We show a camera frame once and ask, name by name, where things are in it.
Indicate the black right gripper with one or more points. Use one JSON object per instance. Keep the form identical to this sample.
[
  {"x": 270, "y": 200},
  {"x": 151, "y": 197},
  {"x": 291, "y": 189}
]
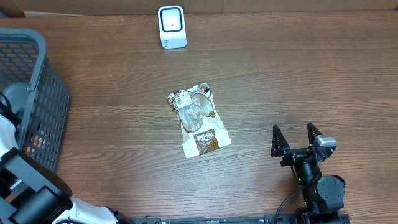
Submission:
[{"x": 280, "y": 148}]

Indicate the brown white snack pouch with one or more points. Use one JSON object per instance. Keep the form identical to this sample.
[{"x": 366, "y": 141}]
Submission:
[{"x": 202, "y": 128}]

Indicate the orange tissue pack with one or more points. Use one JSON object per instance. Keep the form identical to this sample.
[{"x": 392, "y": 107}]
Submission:
[{"x": 35, "y": 142}]

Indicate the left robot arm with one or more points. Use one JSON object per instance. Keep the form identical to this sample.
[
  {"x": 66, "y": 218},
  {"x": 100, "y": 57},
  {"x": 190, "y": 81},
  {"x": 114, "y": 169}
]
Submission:
[{"x": 30, "y": 193}]

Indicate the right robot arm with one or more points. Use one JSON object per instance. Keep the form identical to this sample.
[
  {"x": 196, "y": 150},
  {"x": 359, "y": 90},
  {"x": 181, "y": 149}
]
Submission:
[{"x": 322, "y": 195}]

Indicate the grey plastic mesh basket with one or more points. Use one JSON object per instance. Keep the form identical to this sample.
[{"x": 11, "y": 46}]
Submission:
[{"x": 38, "y": 96}]

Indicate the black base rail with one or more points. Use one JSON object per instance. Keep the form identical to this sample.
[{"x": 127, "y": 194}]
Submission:
[{"x": 267, "y": 219}]

